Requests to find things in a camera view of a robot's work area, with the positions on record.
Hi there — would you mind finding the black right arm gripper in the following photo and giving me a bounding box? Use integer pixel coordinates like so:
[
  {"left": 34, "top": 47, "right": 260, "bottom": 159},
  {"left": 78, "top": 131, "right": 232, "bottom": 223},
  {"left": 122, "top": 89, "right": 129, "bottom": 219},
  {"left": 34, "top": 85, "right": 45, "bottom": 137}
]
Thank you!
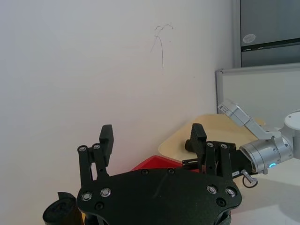
[{"left": 181, "top": 123, "right": 255, "bottom": 179}]

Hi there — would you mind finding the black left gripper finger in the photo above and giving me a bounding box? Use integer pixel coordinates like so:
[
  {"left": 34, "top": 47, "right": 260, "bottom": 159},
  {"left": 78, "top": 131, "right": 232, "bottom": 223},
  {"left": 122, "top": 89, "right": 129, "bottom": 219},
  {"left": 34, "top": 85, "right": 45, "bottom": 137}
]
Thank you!
[{"left": 77, "top": 125, "right": 115, "bottom": 188}]

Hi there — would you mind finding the red plastic tray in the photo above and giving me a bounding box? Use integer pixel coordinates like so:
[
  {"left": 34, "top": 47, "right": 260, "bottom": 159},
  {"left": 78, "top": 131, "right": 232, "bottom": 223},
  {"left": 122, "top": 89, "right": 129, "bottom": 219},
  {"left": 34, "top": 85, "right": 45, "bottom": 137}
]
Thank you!
[{"left": 129, "top": 155, "right": 200, "bottom": 174}]

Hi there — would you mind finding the black rolled cloth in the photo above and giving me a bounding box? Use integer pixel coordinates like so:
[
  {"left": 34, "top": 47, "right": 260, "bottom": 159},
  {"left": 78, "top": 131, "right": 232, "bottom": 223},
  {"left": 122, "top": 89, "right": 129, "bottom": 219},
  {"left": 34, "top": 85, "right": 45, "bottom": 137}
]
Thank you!
[{"left": 42, "top": 192, "right": 83, "bottom": 225}]

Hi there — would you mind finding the grey framed partition panel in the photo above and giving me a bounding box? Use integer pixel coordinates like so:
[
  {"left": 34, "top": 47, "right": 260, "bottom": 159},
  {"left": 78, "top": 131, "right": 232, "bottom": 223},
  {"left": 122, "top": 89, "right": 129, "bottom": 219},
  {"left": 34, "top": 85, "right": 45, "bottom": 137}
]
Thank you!
[{"left": 215, "top": 62, "right": 300, "bottom": 132}]

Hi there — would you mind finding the grey framed window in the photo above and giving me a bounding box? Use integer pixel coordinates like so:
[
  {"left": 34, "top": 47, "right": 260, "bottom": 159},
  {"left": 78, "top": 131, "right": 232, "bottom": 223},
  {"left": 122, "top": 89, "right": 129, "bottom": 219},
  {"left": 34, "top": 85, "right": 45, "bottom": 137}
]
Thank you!
[{"left": 232, "top": 0, "right": 300, "bottom": 69}]

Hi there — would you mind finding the thin dark cable silver plug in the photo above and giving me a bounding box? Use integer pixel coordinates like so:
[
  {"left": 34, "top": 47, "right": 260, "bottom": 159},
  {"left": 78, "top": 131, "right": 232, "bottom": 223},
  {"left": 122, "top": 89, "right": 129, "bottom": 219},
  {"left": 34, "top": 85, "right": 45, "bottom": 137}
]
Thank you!
[{"left": 241, "top": 169, "right": 258, "bottom": 188}]

